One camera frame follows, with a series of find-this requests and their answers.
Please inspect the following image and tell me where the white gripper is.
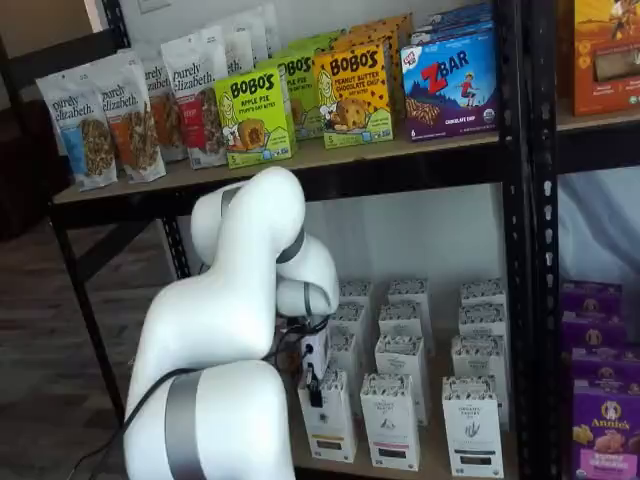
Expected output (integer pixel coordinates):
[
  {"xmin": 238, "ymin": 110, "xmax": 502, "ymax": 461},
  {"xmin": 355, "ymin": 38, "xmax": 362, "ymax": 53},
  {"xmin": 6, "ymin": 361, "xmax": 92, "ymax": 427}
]
[{"xmin": 300, "ymin": 326, "xmax": 333, "ymax": 408}]

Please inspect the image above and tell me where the white box yellow strip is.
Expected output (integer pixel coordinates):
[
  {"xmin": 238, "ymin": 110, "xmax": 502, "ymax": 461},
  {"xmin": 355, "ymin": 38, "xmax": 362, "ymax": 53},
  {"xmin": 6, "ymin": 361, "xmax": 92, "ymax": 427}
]
[
  {"xmin": 297, "ymin": 368, "xmax": 359, "ymax": 464},
  {"xmin": 327, "ymin": 331, "xmax": 360, "ymax": 377},
  {"xmin": 331, "ymin": 302, "xmax": 370, "ymax": 341},
  {"xmin": 338, "ymin": 278, "xmax": 374, "ymax": 307}
]

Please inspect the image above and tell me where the white box pink strip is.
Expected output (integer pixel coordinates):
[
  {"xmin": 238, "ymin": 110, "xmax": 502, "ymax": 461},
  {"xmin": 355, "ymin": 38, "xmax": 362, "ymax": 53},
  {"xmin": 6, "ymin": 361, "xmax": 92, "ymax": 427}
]
[
  {"xmin": 373, "ymin": 332, "xmax": 432, "ymax": 426},
  {"xmin": 386, "ymin": 277, "xmax": 432, "ymax": 307},
  {"xmin": 359, "ymin": 372, "xmax": 419, "ymax": 472},
  {"xmin": 377, "ymin": 301, "xmax": 434, "ymax": 351}
]

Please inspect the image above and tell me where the white box black strip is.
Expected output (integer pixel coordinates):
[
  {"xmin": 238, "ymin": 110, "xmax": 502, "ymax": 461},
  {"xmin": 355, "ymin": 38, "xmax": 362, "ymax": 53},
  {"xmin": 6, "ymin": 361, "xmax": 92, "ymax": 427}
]
[
  {"xmin": 458, "ymin": 302, "xmax": 507, "ymax": 341},
  {"xmin": 459, "ymin": 278, "xmax": 504, "ymax": 309},
  {"xmin": 450, "ymin": 333, "xmax": 507, "ymax": 431},
  {"xmin": 441, "ymin": 375, "xmax": 502, "ymax": 479}
]

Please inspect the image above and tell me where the green Bobo's apple pie box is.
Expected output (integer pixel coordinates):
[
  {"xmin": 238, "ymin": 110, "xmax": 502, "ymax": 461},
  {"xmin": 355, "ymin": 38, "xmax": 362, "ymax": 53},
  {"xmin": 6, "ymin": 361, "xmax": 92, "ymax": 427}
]
[
  {"xmin": 287, "ymin": 28, "xmax": 348, "ymax": 57},
  {"xmin": 213, "ymin": 67, "xmax": 298, "ymax": 170},
  {"xmin": 272, "ymin": 47, "xmax": 327, "ymax": 143}
]

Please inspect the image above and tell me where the purple Annie's snack box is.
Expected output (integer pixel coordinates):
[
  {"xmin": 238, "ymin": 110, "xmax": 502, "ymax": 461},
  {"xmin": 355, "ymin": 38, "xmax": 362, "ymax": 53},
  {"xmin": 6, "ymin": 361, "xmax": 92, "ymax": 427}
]
[
  {"xmin": 559, "ymin": 281, "xmax": 625, "ymax": 321},
  {"xmin": 569, "ymin": 346, "xmax": 640, "ymax": 387},
  {"xmin": 561, "ymin": 311, "xmax": 630, "ymax": 352},
  {"xmin": 571, "ymin": 378, "xmax": 640, "ymax": 480}
]

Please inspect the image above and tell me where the yellow Bobo's peanut butter box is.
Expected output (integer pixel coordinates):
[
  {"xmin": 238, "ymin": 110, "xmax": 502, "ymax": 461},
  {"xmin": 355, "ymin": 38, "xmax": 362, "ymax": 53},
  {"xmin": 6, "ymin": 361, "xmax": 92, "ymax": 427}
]
[
  {"xmin": 347, "ymin": 25, "xmax": 403, "ymax": 142},
  {"xmin": 312, "ymin": 42, "xmax": 395, "ymax": 150},
  {"xmin": 363, "ymin": 13, "xmax": 415, "ymax": 129}
]

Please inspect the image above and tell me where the blue Z Bar box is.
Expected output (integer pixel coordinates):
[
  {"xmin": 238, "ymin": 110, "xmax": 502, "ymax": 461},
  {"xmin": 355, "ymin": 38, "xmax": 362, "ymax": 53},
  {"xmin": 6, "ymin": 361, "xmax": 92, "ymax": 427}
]
[
  {"xmin": 416, "ymin": 3, "xmax": 495, "ymax": 27},
  {"xmin": 399, "ymin": 31, "xmax": 500, "ymax": 143},
  {"xmin": 409, "ymin": 18, "xmax": 497, "ymax": 47}
]

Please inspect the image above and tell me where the orange snack box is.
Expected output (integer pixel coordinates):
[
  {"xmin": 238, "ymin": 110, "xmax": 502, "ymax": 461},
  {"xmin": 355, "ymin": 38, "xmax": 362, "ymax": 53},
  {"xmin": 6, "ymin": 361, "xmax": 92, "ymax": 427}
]
[{"xmin": 572, "ymin": 0, "xmax": 640, "ymax": 118}]

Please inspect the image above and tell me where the red label granola bag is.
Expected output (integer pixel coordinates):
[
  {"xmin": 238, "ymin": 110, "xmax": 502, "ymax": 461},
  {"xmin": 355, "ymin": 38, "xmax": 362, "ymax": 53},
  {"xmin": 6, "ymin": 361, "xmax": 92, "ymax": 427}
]
[{"xmin": 159, "ymin": 27, "xmax": 232, "ymax": 170}]

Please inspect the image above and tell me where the orange label granola bag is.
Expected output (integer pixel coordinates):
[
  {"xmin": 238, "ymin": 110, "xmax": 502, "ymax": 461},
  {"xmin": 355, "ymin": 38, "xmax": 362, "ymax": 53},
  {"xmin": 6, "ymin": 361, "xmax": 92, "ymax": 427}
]
[
  {"xmin": 92, "ymin": 49, "xmax": 167, "ymax": 184},
  {"xmin": 132, "ymin": 42, "xmax": 187, "ymax": 164}
]

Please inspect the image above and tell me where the white plastic sheet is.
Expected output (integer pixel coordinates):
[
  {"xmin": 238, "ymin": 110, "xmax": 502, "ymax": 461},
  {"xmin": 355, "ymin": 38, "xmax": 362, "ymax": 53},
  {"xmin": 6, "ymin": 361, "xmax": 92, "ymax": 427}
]
[{"xmin": 558, "ymin": 167, "xmax": 640, "ymax": 287}]

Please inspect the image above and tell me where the blue label granola bag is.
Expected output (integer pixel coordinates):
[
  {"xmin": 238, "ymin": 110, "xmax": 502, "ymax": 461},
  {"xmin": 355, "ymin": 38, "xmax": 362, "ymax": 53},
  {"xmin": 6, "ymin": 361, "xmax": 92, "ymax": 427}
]
[{"xmin": 34, "ymin": 63, "xmax": 120, "ymax": 192}]

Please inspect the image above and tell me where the white granola bag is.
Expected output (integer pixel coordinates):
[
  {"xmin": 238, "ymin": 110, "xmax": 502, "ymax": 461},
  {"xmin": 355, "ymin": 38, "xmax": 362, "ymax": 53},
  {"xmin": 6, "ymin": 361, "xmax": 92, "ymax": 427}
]
[
  {"xmin": 248, "ymin": 2, "xmax": 280, "ymax": 67},
  {"xmin": 214, "ymin": 18, "xmax": 257, "ymax": 77}
]

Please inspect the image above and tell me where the dark brown furniture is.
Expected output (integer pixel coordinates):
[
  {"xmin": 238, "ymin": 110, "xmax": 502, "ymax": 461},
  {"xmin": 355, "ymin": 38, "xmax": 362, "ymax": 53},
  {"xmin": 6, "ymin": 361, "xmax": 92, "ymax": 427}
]
[{"xmin": 0, "ymin": 97, "xmax": 71, "ymax": 242}]

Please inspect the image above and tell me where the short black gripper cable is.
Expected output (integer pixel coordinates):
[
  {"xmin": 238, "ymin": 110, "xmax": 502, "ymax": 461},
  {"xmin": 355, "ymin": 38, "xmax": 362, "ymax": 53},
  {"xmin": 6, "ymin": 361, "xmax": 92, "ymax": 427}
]
[{"xmin": 269, "ymin": 319, "xmax": 331, "ymax": 364}]

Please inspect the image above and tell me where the long black robot cable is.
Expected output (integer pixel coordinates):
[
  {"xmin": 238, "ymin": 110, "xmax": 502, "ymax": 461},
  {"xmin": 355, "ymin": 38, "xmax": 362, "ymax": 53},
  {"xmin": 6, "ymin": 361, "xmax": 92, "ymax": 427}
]
[{"xmin": 64, "ymin": 367, "xmax": 202, "ymax": 474}]

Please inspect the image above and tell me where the black metal shelf frame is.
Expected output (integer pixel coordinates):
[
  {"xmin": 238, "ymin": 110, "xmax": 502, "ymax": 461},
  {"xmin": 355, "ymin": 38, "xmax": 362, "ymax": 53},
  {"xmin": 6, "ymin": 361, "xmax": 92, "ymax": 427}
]
[
  {"xmin": 0, "ymin": 0, "xmax": 532, "ymax": 480},
  {"xmin": 523, "ymin": 0, "xmax": 640, "ymax": 480}
]

